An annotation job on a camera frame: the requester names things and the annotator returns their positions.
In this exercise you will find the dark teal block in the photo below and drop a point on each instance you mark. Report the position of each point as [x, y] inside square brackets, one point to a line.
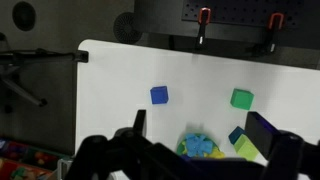
[235, 134]

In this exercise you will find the light blue star toy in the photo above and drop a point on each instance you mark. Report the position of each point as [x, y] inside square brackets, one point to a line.
[197, 145]

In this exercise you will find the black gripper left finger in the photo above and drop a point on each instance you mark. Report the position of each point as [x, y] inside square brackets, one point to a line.
[128, 151]

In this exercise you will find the left orange black clamp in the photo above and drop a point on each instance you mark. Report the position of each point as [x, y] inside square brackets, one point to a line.
[203, 20]

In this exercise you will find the yellow toy in bowl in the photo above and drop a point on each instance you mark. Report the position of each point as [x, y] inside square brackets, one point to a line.
[217, 154]

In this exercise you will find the lime green block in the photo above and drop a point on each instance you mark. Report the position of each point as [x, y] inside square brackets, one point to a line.
[245, 148]

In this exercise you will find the orange black clamp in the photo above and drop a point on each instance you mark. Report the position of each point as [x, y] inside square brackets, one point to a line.
[274, 26]
[203, 20]

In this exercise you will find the black pegboard base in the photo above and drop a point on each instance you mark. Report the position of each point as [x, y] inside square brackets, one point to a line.
[235, 20]

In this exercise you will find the round black speaker disc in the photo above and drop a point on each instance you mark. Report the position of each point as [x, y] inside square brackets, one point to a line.
[123, 29]

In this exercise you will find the colourful toy bin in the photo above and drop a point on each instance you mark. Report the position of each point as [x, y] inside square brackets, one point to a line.
[20, 161]

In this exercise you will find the green cube block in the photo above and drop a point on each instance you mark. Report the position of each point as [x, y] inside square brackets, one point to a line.
[242, 99]

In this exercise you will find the blue cube block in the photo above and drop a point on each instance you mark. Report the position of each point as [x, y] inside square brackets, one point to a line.
[159, 95]

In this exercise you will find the green bowl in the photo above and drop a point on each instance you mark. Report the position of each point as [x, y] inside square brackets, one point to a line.
[181, 150]

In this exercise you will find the right orange black clamp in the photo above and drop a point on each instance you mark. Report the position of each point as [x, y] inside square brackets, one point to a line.
[274, 26]

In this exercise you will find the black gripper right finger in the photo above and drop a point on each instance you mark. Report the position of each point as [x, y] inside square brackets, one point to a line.
[287, 153]

